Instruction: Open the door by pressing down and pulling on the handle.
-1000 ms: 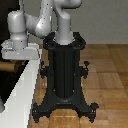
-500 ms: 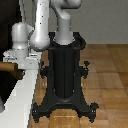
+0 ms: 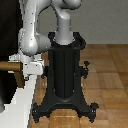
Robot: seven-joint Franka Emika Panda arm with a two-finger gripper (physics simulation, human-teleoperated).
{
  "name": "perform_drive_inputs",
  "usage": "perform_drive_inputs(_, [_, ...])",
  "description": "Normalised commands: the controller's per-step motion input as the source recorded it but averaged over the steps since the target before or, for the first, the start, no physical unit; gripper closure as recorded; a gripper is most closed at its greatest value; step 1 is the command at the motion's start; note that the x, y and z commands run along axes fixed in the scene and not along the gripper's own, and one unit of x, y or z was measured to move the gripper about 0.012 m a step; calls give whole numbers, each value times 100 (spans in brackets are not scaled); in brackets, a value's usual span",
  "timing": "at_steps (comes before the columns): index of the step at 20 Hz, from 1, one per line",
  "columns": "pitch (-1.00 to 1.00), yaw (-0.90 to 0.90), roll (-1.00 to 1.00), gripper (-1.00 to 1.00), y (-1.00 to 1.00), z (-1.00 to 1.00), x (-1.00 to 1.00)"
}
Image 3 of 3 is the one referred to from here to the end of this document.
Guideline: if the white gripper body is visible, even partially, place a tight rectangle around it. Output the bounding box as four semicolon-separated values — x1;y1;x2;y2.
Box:
8;53;45;77

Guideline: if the white door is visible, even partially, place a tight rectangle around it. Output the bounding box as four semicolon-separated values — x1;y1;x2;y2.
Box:
0;71;39;128

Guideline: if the brown door handle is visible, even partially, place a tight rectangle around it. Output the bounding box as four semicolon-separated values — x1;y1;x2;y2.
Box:
0;61;30;82

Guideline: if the black robot mount pedestal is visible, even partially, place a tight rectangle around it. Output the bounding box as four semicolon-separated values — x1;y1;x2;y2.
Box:
31;31;100;122

